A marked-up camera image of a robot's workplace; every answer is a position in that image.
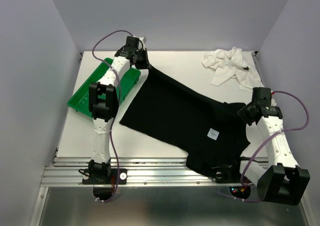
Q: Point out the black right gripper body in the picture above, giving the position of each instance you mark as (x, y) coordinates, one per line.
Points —
(245, 113)

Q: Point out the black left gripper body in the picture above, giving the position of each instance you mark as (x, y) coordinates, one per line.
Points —
(141, 62)

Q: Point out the black t shirt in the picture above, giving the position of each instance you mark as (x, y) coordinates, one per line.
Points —
(169, 111)

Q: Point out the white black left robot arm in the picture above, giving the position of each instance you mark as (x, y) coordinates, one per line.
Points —
(104, 98)

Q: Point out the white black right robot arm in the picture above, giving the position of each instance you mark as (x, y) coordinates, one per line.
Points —
(284, 181)

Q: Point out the white paper label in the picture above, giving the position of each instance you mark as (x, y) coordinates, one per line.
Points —
(213, 134)

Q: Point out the white t shirt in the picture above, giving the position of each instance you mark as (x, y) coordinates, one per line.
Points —
(231, 64)

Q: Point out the green plastic tray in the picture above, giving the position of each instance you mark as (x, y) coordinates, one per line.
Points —
(80, 99)

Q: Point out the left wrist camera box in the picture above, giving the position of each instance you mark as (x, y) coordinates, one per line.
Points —
(136, 42)

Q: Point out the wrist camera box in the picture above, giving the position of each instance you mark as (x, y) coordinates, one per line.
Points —
(136, 42)
(261, 96)

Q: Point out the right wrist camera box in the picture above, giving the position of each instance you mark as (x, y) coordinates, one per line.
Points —
(261, 96)

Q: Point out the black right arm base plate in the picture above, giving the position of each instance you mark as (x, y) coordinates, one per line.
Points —
(232, 173)

